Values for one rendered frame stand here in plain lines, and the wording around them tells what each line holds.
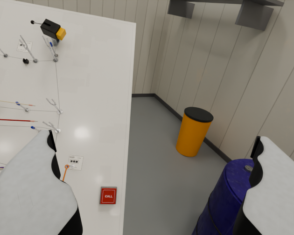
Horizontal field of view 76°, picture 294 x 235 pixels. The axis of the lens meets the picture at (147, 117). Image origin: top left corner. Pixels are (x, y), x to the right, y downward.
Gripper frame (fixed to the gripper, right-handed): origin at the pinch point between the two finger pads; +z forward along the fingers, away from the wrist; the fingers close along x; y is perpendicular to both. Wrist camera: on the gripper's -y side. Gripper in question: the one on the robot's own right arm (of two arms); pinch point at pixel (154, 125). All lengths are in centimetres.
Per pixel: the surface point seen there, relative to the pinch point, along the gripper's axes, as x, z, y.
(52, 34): -35, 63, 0
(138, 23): -16, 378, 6
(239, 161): 67, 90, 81
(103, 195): -13, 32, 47
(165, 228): 22, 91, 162
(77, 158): -24, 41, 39
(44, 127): -37, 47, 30
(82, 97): -25, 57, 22
